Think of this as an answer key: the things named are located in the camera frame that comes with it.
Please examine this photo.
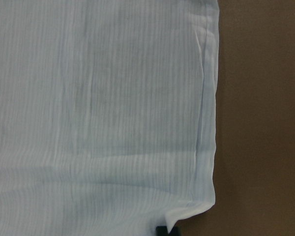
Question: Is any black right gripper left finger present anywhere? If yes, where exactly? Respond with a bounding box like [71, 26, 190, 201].
[155, 226, 168, 236]

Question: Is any light blue button-up shirt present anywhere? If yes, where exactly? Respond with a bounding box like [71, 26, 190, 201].
[0, 0, 219, 236]

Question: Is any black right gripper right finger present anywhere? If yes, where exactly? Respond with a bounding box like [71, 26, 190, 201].
[169, 226, 181, 236]

